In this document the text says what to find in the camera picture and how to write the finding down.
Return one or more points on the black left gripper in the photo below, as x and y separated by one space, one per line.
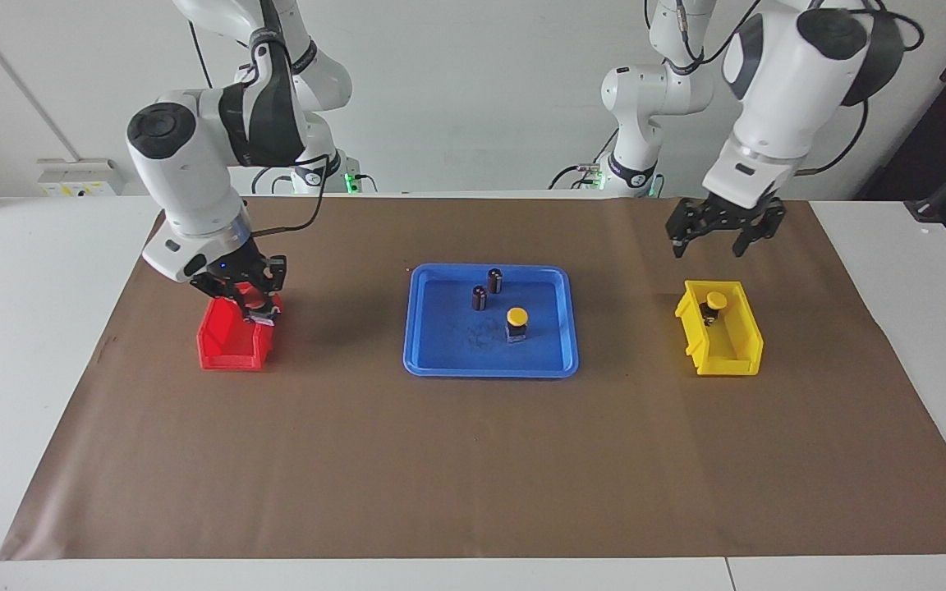
732 215

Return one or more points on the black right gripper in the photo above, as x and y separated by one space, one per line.
231 271

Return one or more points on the red push button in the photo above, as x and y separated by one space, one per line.
259 312

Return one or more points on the yellow push button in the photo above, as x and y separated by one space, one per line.
716 300
516 316

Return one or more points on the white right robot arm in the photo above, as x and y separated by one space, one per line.
185 189

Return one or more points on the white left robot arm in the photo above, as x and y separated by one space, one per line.
777 98

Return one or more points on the red plastic bin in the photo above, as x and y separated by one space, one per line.
222 353

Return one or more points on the yellow plastic bin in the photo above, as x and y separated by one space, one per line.
727 358

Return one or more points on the white power box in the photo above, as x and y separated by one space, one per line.
79 176

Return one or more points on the blue plastic tray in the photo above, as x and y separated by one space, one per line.
440 353

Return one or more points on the small black cylinder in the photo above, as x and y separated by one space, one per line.
494 281
479 297

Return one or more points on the black background panel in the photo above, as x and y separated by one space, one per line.
933 123

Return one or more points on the brown paper table mat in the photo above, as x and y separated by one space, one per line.
440 460

